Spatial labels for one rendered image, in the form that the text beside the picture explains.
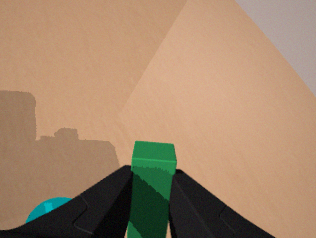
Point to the green rectangular post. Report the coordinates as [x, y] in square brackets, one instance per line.
[153, 165]

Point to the cyan circle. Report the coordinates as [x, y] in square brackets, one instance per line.
[46, 206]

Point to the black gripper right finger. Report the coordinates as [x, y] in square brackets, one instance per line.
[195, 213]

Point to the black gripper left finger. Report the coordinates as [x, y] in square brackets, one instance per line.
[102, 211]

